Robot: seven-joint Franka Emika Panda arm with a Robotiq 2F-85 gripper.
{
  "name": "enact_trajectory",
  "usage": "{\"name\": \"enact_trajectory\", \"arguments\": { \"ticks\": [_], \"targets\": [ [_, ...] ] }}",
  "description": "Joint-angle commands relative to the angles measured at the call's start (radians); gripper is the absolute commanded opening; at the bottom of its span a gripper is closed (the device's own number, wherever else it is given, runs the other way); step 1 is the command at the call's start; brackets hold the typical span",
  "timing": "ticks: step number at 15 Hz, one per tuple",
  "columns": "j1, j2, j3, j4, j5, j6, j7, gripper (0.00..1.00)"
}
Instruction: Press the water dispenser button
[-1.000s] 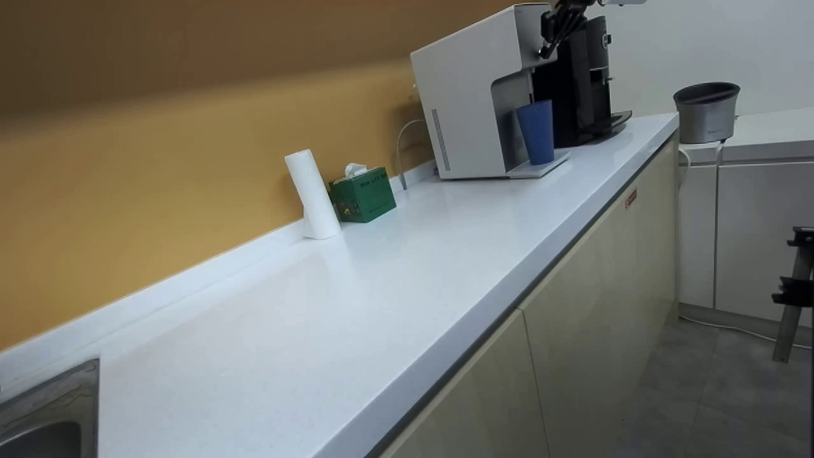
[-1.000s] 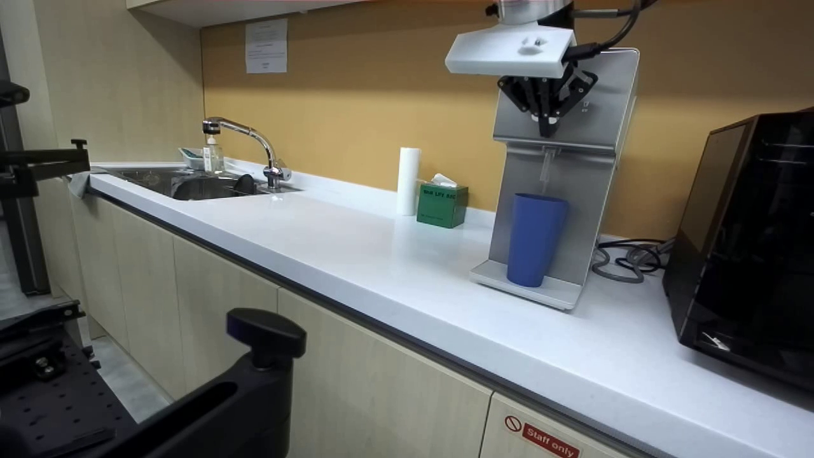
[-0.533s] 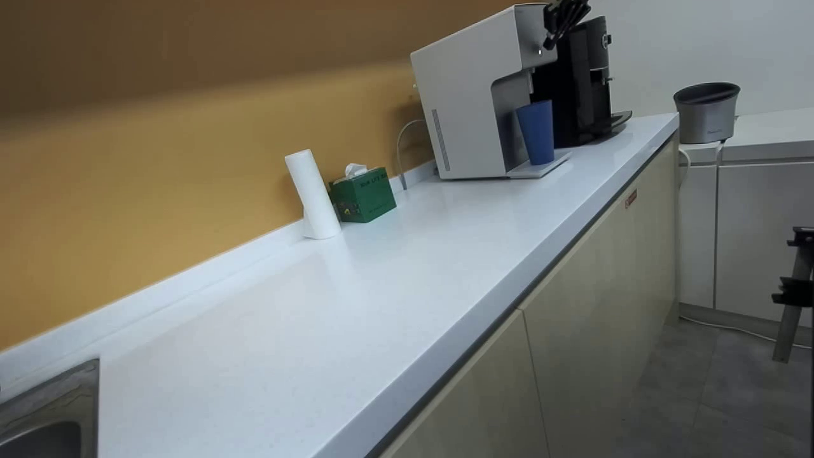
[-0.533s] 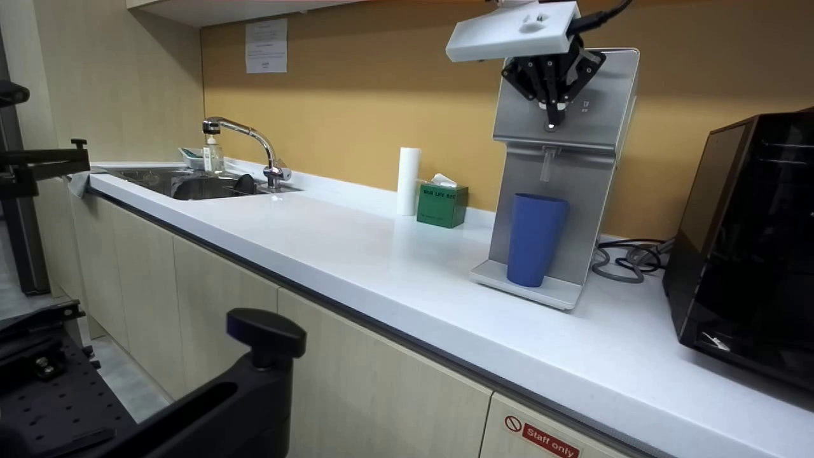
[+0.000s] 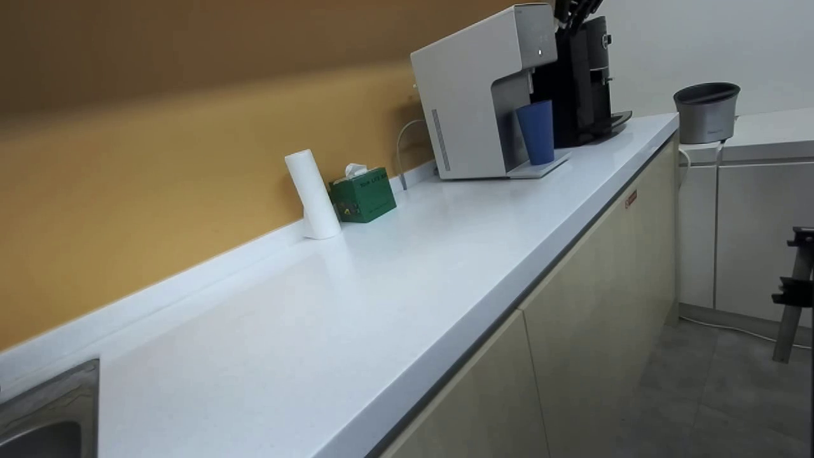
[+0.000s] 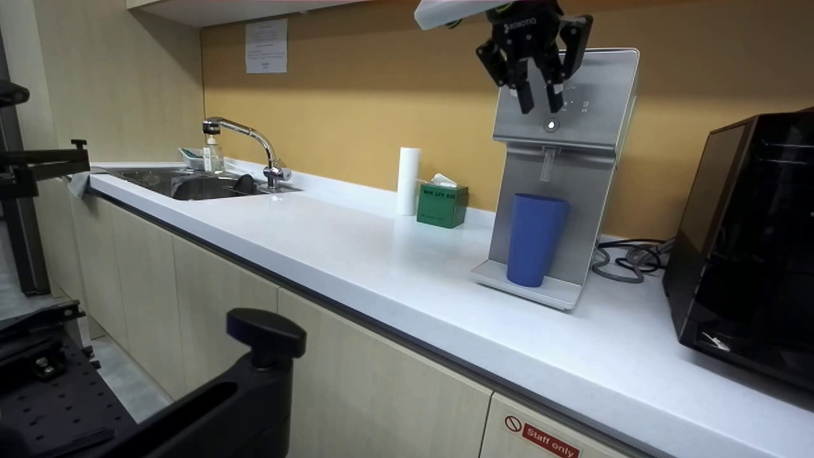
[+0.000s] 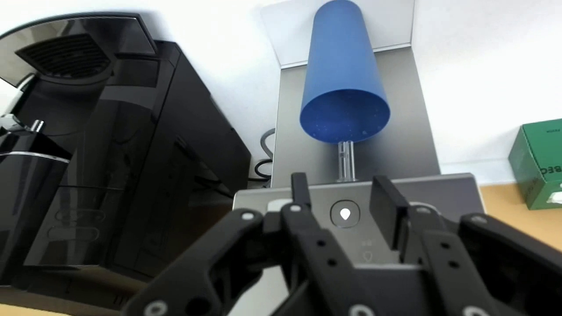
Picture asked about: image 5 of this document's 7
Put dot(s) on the black coffee machine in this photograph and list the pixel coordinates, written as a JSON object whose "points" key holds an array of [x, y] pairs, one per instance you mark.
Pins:
{"points": [[586, 85]]}

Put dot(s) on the beige cabinet door with sticker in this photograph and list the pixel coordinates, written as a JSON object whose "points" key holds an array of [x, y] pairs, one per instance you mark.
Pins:
{"points": [[594, 321]]}

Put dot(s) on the green tissue box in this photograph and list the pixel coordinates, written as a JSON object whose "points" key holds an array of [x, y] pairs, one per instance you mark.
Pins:
{"points": [[365, 196]]}

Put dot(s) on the stainless steel sink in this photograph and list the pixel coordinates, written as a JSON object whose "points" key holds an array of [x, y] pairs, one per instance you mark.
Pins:
{"points": [[42, 420]]}

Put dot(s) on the blue plastic cup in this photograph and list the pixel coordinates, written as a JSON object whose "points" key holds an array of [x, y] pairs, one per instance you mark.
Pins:
{"points": [[534, 131]]}

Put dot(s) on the white side cabinet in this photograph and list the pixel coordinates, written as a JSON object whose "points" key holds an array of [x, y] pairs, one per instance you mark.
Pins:
{"points": [[753, 220]]}

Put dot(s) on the grey round bucket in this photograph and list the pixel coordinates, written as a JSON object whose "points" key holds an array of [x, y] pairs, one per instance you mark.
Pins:
{"points": [[704, 115]]}

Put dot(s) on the white paper towel roll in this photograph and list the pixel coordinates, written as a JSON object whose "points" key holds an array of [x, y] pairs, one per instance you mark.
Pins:
{"points": [[308, 194]]}

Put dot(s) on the grey black camera tripod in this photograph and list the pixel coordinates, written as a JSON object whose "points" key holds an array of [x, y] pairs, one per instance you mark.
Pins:
{"points": [[795, 293]]}

